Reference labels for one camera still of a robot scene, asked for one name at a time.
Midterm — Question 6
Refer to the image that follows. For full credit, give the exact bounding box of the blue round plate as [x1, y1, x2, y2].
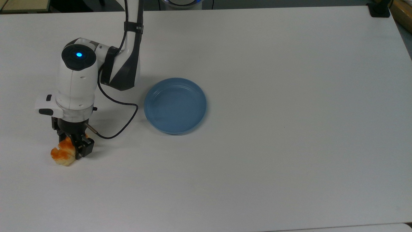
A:
[144, 77, 207, 135]

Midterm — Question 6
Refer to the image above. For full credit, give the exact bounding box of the light wooden board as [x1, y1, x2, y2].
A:
[390, 0, 412, 33]

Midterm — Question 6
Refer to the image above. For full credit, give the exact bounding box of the black corner clamp mount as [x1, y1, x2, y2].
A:
[367, 0, 392, 18]

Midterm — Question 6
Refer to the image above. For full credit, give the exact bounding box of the white adjoining table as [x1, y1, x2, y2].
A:
[267, 222, 412, 232]

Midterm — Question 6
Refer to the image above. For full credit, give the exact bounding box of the beige wooden desk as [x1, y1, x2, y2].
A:
[0, 0, 52, 14]

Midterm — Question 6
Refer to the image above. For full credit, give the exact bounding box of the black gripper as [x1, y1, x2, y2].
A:
[51, 117, 95, 160]

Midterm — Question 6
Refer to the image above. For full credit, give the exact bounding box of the orange glazed bread loaf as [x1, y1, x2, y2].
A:
[51, 136, 78, 167]

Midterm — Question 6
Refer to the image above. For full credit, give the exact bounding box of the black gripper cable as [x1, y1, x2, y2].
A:
[84, 0, 139, 140]

